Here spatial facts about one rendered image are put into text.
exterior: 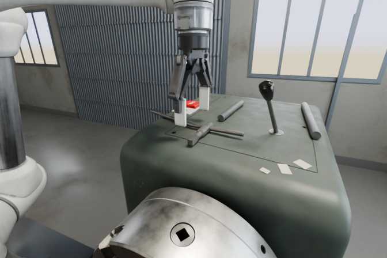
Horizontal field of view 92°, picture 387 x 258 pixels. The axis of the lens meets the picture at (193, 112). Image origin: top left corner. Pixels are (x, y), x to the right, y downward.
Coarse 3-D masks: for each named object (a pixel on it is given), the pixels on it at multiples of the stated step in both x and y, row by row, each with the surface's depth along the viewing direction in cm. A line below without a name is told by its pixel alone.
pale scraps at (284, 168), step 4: (300, 160) 38; (280, 164) 36; (284, 164) 36; (296, 164) 37; (300, 164) 36; (304, 164) 36; (308, 164) 36; (264, 168) 35; (280, 168) 35; (284, 168) 35; (288, 168) 35; (304, 168) 35; (264, 172) 34; (268, 172) 34; (284, 172) 34; (288, 172) 34
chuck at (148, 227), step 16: (144, 208) 31; (160, 208) 30; (176, 208) 29; (192, 208) 29; (128, 224) 29; (144, 224) 27; (160, 224) 26; (176, 224) 26; (192, 224) 26; (208, 224) 27; (112, 240) 26; (128, 240) 25; (144, 240) 24; (160, 240) 24; (208, 240) 25; (224, 240) 25; (240, 240) 26; (96, 256) 30; (128, 256) 25; (144, 256) 23; (160, 256) 22; (176, 256) 22; (192, 256) 23; (208, 256) 23; (224, 256) 24; (240, 256) 24; (256, 256) 26
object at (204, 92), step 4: (200, 88) 55; (204, 88) 54; (208, 88) 54; (200, 92) 55; (204, 92) 55; (208, 92) 55; (200, 96) 56; (204, 96) 55; (208, 96) 55; (200, 100) 56; (204, 100) 56; (208, 100) 56; (200, 104) 57; (204, 104) 56; (208, 104) 56; (200, 108) 57; (204, 108) 56; (208, 108) 57
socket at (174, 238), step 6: (174, 228) 26; (180, 228) 26; (186, 228) 26; (174, 234) 25; (180, 234) 26; (186, 234) 26; (192, 234) 25; (174, 240) 24; (180, 240) 26; (186, 240) 24; (192, 240) 24; (180, 246) 24
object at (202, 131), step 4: (204, 124) 50; (208, 124) 50; (212, 124) 51; (200, 128) 47; (204, 128) 48; (208, 128) 49; (196, 132) 47; (200, 132) 46; (204, 132) 47; (192, 136) 44; (196, 136) 44; (200, 136) 46; (188, 140) 43; (192, 140) 42; (196, 140) 44; (188, 144) 43; (192, 144) 42
